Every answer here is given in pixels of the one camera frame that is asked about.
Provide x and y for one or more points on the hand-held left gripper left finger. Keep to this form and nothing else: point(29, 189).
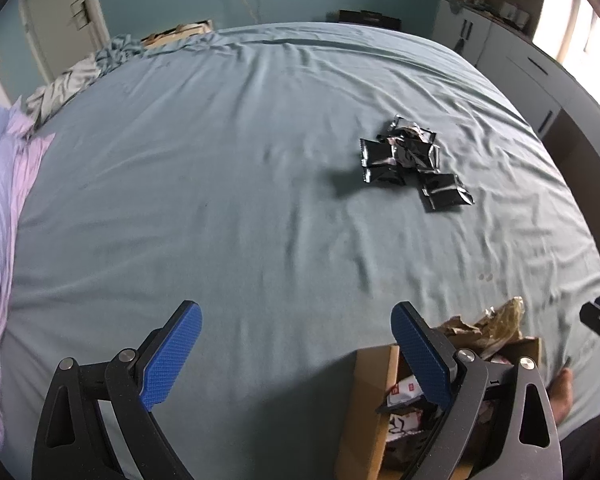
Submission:
point(172, 355)

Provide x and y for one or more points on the bright window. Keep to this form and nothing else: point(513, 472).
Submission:
point(580, 25)

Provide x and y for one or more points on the crumpled brown paper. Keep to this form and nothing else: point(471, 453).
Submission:
point(490, 325)

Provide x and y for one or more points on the white door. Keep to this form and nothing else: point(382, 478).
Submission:
point(55, 20)

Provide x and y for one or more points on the grey-white striped cloth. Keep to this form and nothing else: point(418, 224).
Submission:
point(60, 92)

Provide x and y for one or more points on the flat cardboard box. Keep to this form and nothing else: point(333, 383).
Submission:
point(180, 32)

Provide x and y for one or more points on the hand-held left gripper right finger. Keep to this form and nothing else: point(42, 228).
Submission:
point(420, 355)

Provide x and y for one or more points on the person's bare foot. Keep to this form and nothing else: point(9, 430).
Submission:
point(562, 395)

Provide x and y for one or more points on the teal bed sheet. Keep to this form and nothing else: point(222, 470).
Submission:
point(230, 185)

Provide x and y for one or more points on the person's dark-clothed leg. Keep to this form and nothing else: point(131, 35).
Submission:
point(590, 450)

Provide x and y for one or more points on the purple duvet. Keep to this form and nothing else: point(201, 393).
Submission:
point(5, 220)

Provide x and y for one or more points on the brown cardboard box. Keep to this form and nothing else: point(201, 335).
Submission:
point(365, 410)

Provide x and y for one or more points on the white snack packet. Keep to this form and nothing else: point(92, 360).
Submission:
point(405, 392)
point(405, 422)

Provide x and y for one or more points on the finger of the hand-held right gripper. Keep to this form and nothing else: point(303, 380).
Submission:
point(597, 315)

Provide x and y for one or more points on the black rectangular object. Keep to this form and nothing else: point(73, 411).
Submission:
point(370, 17)

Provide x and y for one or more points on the pile of black-white packets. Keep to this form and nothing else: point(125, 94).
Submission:
point(380, 152)

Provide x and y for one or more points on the white cabinet unit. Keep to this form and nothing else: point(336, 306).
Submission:
point(530, 80)

